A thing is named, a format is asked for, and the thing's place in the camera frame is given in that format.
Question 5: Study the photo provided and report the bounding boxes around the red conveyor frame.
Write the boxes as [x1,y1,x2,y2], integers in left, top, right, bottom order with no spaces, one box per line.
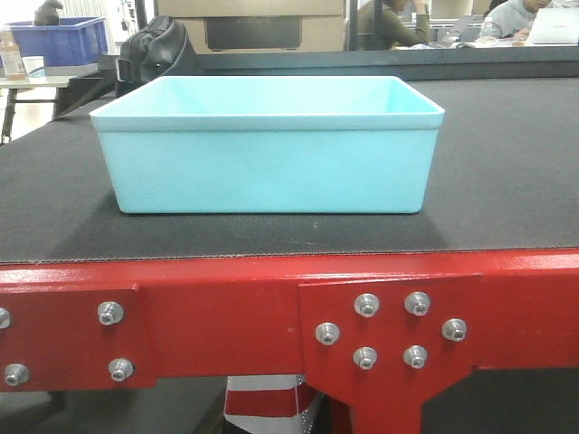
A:
[1,249,578,433]

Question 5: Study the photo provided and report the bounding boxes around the seated person in grey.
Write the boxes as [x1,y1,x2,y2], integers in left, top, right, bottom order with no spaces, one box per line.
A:
[479,0,561,42]

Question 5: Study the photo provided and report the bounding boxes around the red white striped barrier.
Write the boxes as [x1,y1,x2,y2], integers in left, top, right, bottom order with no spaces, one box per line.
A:
[223,374,323,433]

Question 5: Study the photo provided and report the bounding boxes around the blue crate on table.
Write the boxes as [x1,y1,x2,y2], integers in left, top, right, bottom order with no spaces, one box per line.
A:
[9,16,108,67]

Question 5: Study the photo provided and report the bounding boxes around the drink bottle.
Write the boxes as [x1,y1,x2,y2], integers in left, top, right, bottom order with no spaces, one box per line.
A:
[1,24,26,80]

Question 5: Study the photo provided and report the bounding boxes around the white laptop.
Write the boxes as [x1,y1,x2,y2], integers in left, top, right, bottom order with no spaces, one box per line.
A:
[527,8,578,45]

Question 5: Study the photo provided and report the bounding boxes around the black bag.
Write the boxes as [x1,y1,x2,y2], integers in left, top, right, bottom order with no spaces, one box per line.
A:
[57,15,204,118]

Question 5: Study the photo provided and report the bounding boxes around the light teal plastic bin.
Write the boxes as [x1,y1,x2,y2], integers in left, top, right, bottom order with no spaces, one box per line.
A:
[90,76,445,213]

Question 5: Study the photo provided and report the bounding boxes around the black conveyor belt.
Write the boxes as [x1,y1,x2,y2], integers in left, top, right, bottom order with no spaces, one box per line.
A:
[1,79,578,265]

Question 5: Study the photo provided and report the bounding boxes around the white paper cup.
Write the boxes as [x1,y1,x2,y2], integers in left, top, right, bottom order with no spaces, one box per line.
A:
[22,55,45,79]

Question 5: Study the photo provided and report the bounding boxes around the seated person in green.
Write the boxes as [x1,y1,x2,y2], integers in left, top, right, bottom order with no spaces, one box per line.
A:
[356,1,430,51]

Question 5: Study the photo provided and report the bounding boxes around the cardboard box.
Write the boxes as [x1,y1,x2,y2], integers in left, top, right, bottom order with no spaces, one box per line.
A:
[155,0,349,54]

